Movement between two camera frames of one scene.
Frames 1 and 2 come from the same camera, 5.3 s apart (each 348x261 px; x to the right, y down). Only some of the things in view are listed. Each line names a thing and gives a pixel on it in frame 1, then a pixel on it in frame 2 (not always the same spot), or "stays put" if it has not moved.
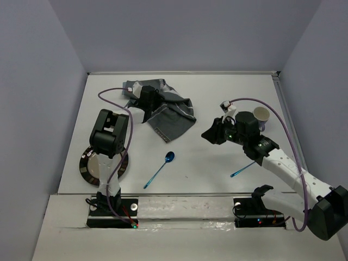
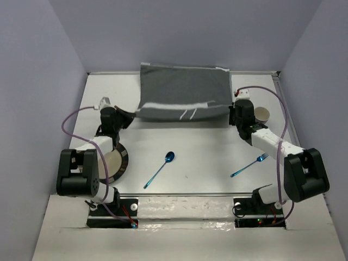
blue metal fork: x=241 y=169 stays put
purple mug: x=262 y=115 stays put
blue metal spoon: x=169 y=156 stays put
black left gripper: x=158 y=98 to x=127 y=116
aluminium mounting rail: x=176 y=194 stays put
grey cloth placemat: x=173 y=115 to x=183 y=93
